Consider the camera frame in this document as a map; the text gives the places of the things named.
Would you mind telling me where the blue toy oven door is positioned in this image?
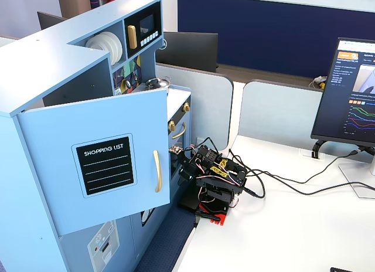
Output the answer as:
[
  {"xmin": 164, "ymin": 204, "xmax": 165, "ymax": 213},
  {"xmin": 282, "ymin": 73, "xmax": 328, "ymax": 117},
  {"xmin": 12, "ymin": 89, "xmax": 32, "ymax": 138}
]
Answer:
[{"xmin": 167, "ymin": 115, "xmax": 190, "ymax": 179}]

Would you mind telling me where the grey desk divider panel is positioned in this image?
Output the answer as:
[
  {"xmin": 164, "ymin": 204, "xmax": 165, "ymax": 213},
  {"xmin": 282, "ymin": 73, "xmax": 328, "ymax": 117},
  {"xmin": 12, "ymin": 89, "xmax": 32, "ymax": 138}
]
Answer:
[
  {"xmin": 155, "ymin": 62, "xmax": 234, "ymax": 150},
  {"xmin": 238, "ymin": 79, "xmax": 325, "ymax": 144}
]

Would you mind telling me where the silver monitor stand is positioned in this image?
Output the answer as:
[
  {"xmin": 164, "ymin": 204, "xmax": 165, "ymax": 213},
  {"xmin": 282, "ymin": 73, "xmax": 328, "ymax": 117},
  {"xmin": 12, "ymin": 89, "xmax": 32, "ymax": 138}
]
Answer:
[{"xmin": 337, "ymin": 154, "xmax": 375, "ymax": 200}]

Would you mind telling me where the black cable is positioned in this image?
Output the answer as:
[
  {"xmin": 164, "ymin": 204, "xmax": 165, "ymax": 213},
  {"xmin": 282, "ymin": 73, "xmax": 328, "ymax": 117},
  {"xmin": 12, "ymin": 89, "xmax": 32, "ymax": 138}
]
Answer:
[
  {"xmin": 228, "ymin": 148, "xmax": 375, "ymax": 196},
  {"xmin": 244, "ymin": 145, "xmax": 367, "ymax": 200}
]

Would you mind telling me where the silver toy pot with lid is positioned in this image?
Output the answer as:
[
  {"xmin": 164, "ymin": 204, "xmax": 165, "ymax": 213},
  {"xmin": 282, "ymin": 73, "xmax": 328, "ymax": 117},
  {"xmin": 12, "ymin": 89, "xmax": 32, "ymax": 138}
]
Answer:
[{"xmin": 145, "ymin": 76, "xmax": 172, "ymax": 93}]

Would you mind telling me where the black monitor seen from behind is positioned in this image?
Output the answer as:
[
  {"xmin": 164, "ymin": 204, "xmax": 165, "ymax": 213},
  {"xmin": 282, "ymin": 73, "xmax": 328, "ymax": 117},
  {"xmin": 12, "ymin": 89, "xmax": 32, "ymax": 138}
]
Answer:
[{"xmin": 155, "ymin": 31, "xmax": 219, "ymax": 74}]

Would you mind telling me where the gold cabinet door handle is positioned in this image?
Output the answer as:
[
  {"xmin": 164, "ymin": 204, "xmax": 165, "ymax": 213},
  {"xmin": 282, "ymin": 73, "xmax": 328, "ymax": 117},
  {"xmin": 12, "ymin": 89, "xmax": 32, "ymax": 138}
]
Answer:
[{"xmin": 152, "ymin": 149, "xmax": 163, "ymax": 193}]

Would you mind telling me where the black toy microwave door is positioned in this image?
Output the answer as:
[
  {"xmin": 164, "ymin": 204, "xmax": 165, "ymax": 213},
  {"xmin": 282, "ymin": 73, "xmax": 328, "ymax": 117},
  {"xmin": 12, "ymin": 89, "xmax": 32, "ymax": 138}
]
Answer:
[{"xmin": 124, "ymin": 2, "xmax": 162, "ymax": 60}]

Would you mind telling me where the computer monitor showing graphs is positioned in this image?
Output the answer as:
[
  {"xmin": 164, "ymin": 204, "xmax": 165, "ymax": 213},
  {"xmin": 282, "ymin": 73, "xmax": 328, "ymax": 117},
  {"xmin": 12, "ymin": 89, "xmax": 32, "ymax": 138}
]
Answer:
[{"xmin": 310, "ymin": 36, "xmax": 375, "ymax": 148}]

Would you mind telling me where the dark monitor behind kitchen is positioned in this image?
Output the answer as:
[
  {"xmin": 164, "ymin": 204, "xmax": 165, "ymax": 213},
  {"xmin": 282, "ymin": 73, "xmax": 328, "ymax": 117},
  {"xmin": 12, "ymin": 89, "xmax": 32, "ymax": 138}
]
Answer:
[{"xmin": 36, "ymin": 11, "xmax": 70, "ymax": 30}]

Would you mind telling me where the white toy plate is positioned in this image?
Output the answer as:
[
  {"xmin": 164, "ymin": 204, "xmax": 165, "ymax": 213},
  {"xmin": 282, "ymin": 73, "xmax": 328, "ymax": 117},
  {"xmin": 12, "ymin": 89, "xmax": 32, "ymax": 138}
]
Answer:
[
  {"xmin": 85, "ymin": 35, "xmax": 113, "ymax": 55},
  {"xmin": 105, "ymin": 31, "xmax": 122, "ymax": 64}
]

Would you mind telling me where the white plates stack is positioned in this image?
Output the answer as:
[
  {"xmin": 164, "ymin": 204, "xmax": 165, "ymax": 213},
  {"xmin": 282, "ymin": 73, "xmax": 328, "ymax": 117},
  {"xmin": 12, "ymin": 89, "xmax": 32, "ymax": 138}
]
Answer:
[{"xmin": 96, "ymin": 32, "xmax": 118, "ymax": 62}]

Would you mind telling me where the flat black object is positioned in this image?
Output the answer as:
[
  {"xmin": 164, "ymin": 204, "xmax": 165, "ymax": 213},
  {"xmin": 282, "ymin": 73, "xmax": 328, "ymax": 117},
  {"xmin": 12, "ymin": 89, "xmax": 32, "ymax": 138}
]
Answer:
[{"xmin": 329, "ymin": 266, "xmax": 375, "ymax": 272}]

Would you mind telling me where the white cable bundle with yellow plug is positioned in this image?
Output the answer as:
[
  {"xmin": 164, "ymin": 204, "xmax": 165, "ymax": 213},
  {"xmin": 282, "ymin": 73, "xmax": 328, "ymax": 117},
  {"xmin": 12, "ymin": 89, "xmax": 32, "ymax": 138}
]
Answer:
[{"xmin": 308, "ymin": 75, "xmax": 328, "ymax": 90}]

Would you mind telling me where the blue toy kitchen unit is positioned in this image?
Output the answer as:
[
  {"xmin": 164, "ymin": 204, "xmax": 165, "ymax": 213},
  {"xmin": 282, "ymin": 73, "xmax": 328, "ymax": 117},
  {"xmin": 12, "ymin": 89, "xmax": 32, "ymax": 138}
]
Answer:
[{"xmin": 0, "ymin": 0, "xmax": 193, "ymax": 272}]

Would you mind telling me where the gold microwave door handle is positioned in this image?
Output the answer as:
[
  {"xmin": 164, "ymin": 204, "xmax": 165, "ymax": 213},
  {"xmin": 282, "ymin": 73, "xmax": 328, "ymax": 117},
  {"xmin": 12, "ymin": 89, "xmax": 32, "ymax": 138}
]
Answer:
[{"xmin": 127, "ymin": 25, "xmax": 139, "ymax": 50}]

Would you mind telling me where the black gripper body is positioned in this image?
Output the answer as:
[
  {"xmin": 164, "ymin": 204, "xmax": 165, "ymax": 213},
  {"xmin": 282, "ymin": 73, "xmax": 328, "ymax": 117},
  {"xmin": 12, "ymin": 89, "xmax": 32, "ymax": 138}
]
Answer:
[{"xmin": 182, "ymin": 152, "xmax": 203, "ymax": 175}]

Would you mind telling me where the gold oven door handle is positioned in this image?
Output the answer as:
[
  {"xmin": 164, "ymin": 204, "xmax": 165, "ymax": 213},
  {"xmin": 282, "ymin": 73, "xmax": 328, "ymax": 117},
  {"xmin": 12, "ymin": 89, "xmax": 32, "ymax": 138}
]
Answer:
[{"xmin": 172, "ymin": 122, "xmax": 188, "ymax": 140}]

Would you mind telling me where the red table clamp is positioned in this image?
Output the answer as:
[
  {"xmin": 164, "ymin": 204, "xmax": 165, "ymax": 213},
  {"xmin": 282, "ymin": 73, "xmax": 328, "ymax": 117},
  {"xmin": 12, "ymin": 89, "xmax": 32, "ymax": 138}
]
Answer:
[{"xmin": 195, "ymin": 203, "xmax": 228, "ymax": 226}]

